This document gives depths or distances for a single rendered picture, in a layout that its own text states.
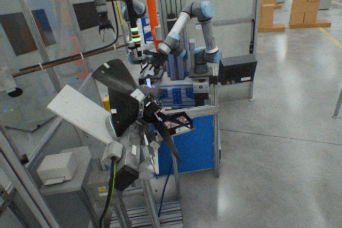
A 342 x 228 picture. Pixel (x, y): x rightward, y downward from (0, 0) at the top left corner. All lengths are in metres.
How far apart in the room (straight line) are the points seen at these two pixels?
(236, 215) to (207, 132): 0.75
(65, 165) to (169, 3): 1.55
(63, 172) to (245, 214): 1.50
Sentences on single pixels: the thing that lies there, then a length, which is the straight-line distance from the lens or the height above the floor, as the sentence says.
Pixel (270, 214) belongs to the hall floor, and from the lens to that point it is 2.18.
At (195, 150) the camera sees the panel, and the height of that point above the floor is 0.40.
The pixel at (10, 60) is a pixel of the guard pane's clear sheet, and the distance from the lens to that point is 1.48.
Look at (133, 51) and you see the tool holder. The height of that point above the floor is 1.50.
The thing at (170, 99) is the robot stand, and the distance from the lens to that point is 2.13.
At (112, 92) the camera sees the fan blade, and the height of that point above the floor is 1.41.
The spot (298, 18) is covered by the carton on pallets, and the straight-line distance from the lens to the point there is 9.19.
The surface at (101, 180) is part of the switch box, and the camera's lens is 1.35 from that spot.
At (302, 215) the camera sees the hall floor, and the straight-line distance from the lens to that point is 2.25.
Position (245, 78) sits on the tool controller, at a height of 1.09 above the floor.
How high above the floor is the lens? 1.77
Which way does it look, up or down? 28 degrees down
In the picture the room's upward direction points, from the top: 7 degrees counter-clockwise
